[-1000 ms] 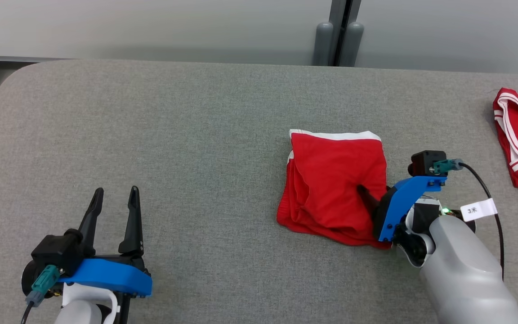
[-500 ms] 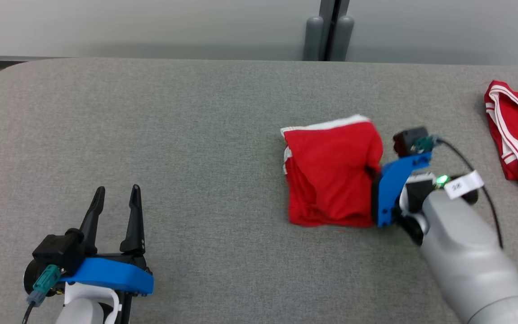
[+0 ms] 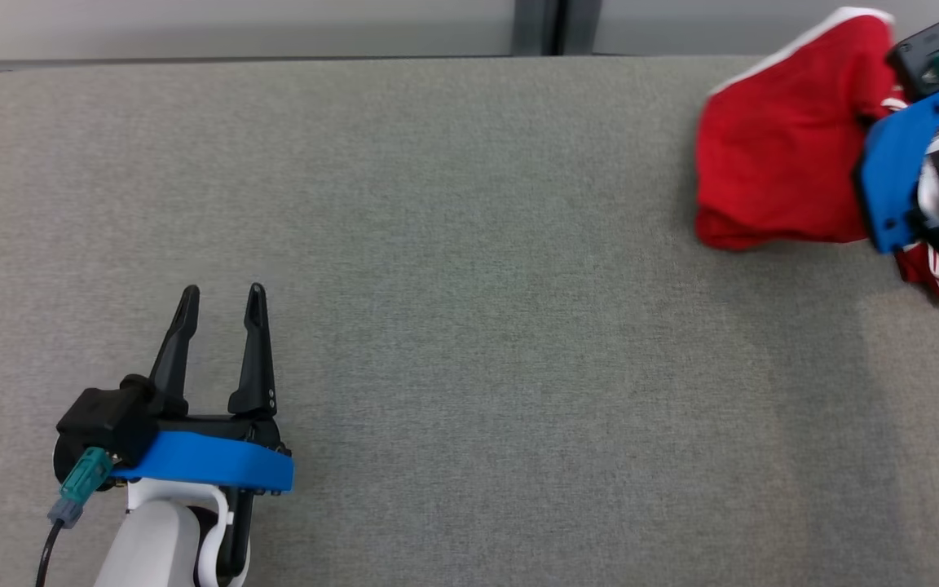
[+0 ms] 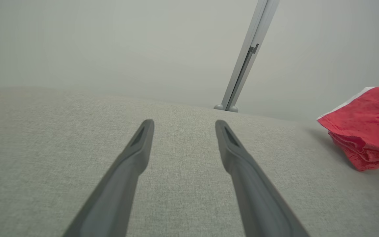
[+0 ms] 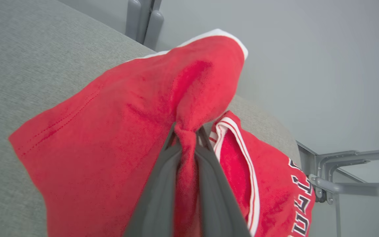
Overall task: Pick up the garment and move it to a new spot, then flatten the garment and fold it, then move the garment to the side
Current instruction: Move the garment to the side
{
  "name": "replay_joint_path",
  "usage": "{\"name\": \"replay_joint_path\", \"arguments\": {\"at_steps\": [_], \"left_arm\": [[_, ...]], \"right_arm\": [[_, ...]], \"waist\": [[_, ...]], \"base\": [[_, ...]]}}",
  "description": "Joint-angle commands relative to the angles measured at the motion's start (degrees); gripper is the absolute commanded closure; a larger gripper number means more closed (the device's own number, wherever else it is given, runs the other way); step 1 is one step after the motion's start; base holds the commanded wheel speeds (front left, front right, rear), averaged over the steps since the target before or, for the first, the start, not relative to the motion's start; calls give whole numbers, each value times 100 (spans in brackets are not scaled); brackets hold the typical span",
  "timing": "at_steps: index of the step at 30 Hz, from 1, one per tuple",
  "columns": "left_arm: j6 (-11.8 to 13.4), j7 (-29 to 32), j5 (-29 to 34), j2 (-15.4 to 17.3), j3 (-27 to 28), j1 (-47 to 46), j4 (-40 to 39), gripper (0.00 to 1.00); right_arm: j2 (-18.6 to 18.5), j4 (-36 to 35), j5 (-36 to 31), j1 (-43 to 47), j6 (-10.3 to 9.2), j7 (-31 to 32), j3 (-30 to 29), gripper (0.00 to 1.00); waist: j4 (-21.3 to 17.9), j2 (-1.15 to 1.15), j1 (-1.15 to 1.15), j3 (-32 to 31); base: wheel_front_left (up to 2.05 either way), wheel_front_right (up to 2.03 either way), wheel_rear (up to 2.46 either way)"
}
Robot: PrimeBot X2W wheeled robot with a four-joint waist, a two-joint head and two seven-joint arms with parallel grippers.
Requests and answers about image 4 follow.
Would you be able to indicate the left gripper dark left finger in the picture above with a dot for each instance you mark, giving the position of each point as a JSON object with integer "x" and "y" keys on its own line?
{"x": 117, "y": 191}

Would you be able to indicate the grey rounded post foot cap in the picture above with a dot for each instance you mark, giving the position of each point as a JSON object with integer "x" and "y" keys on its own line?
{"x": 218, "y": 107}
{"x": 233, "y": 109}

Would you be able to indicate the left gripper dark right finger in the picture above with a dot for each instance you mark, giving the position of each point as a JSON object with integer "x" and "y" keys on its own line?
{"x": 258, "y": 197}

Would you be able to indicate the grey metal partition post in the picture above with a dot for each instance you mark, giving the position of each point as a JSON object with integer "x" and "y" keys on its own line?
{"x": 252, "y": 49}

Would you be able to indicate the red and white polo shirt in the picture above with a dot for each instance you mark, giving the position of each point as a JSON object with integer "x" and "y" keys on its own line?
{"x": 367, "y": 125}

